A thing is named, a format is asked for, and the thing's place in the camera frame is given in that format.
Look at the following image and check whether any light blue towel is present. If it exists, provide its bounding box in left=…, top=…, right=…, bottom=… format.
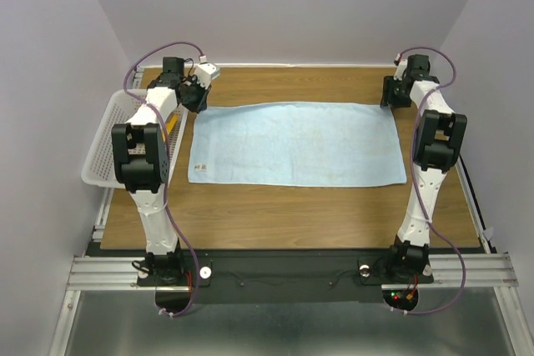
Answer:
left=188, top=102, right=407, bottom=188

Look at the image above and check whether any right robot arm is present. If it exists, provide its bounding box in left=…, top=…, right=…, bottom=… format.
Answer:
left=380, top=53, right=467, bottom=281

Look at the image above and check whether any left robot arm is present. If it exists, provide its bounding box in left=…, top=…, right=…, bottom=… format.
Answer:
left=111, top=56, right=220, bottom=285

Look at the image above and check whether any white plastic basket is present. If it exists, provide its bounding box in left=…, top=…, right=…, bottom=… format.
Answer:
left=81, top=90, right=189, bottom=189

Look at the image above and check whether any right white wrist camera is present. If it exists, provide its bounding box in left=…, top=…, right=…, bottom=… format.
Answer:
left=394, top=53, right=408, bottom=81

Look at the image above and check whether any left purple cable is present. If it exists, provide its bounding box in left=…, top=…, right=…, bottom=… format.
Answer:
left=123, top=42, right=209, bottom=318

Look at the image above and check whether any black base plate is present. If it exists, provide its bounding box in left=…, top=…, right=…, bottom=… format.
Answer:
left=85, top=248, right=493, bottom=305

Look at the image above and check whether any aluminium frame rail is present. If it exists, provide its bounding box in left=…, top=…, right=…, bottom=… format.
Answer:
left=67, top=253, right=518, bottom=291

